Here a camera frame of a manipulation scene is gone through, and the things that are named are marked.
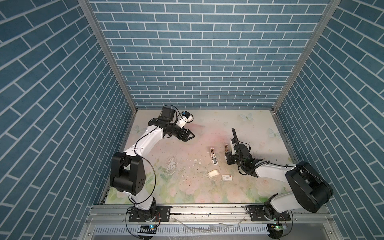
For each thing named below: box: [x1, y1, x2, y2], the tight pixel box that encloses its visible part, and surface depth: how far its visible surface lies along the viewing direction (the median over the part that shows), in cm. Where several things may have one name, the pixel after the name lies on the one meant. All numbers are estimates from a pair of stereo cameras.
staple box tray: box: [208, 169, 220, 177], surface depth 89 cm
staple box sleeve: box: [222, 174, 233, 182], surface depth 86 cm
